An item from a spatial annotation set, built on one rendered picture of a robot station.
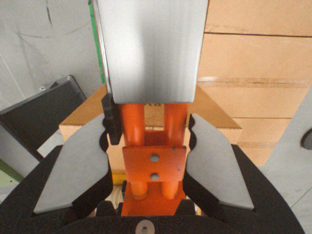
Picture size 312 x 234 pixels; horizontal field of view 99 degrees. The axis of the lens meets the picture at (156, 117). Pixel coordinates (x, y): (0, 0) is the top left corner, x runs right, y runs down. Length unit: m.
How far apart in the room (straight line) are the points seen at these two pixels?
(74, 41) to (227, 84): 1.11
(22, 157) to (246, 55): 1.09
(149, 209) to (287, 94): 0.89
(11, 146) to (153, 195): 0.70
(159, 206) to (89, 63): 1.21
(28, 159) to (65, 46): 0.87
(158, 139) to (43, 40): 1.35
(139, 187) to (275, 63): 0.80
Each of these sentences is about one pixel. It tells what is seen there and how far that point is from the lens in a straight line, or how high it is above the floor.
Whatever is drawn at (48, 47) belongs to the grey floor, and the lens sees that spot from 1.43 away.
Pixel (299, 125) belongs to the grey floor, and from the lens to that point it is 2.15.
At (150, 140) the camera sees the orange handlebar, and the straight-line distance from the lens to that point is 0.16.
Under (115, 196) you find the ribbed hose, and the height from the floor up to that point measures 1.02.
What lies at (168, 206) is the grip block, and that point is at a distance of 0.20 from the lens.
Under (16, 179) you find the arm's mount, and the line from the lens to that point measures 0.94.
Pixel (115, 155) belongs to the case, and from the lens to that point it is 0.35.
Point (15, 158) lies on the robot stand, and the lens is 0.87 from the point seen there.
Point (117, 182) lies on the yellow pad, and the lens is 0.40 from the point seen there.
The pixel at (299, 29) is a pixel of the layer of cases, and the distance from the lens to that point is 0.89.
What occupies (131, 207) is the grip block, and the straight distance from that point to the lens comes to 0.20.
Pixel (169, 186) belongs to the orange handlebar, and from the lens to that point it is 0.18.
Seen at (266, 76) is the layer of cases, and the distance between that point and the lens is 0.86.
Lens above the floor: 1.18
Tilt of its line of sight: 60 degrees down
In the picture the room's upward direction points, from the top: 177 degrees clockwise
